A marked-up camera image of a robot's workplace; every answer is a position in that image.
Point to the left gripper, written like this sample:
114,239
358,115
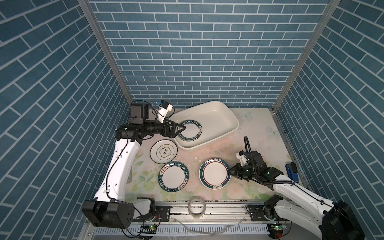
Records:
170,134

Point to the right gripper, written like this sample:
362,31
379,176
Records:
236,171

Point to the green red rimmed plate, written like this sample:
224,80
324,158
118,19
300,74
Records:
213,174

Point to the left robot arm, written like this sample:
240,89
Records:
108,207

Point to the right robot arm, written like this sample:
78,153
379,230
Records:
324,218

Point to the white plastic bin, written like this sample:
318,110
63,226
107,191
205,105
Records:
217,120

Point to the white cloud-pattern plate left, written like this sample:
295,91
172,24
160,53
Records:
163,152

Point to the floral table mat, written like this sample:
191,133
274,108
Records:
257,124

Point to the clear tape roll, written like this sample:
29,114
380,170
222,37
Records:
197,207

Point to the blue black stapler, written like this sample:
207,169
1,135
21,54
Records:
292,172

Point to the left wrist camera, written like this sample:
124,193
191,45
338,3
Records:
163,111

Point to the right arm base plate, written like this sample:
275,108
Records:
260,213

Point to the aluminium rail frame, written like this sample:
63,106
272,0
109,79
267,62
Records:
221,219

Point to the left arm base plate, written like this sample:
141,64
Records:
163,212

